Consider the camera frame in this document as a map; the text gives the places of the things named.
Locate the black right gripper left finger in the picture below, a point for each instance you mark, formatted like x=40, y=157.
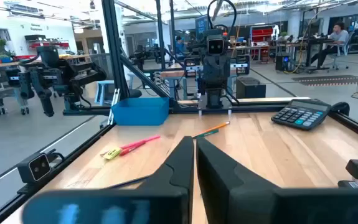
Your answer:
x=172, y=186

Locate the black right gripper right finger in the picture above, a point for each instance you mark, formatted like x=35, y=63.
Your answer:
x=244, y=199

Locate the pink pen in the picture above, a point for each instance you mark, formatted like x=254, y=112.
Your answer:
x=141, y=142

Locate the red crayon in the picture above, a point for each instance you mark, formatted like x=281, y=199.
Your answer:
x=129, y=151

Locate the orange pencil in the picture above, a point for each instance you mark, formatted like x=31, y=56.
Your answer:
x=213, y=128

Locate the short green pencil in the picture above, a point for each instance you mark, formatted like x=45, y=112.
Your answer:
x=208, y=134

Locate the yellow eraser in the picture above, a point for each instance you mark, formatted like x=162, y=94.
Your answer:
x=112, y=153

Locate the black neighbouring robot arm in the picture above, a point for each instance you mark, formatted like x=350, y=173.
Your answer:
x=57, y=74

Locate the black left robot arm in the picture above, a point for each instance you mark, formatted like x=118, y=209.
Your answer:
x=214, y=98

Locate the black box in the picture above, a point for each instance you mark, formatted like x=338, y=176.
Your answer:
x=250, y=88

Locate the person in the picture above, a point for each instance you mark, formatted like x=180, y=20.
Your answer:
x=179, y=46
x=339, y=35

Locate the red storage rack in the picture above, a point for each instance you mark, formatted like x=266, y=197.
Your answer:
x=261, y=34

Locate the blue-green plastic bin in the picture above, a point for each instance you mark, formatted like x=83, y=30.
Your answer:
x=139, y=113

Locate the black desk calculator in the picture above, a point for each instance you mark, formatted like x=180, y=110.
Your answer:
x=300, y=116

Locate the light blue stool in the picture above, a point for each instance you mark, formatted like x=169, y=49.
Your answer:
x=104, y=85

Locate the black corner clamp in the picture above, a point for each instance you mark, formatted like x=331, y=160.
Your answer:
x=340, y=108

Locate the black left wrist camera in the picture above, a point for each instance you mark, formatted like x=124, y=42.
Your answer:
x=216, y=45

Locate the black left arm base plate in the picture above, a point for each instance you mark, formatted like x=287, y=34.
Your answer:
x=214, y=109

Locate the silver gantry bracket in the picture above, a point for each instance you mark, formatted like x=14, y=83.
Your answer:
x=114, y=105

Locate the black gantry frame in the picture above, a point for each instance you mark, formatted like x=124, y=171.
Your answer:
x=113, y=46

